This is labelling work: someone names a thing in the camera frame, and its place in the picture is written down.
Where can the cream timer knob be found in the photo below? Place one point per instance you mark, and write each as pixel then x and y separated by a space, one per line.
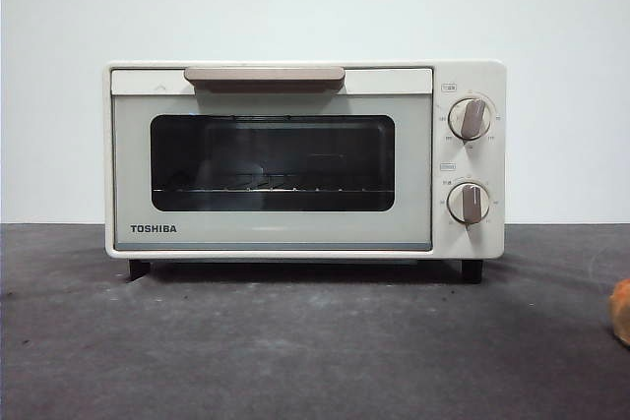
pixel 470 202

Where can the golden bread loaf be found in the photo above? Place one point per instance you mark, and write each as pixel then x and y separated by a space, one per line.
pixel 621 312

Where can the cream Toshiba toaster oven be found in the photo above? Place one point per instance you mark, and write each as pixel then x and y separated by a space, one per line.
pixel 470 76

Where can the cream temperature knob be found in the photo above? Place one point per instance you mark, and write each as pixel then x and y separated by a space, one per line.
pixel 471 118

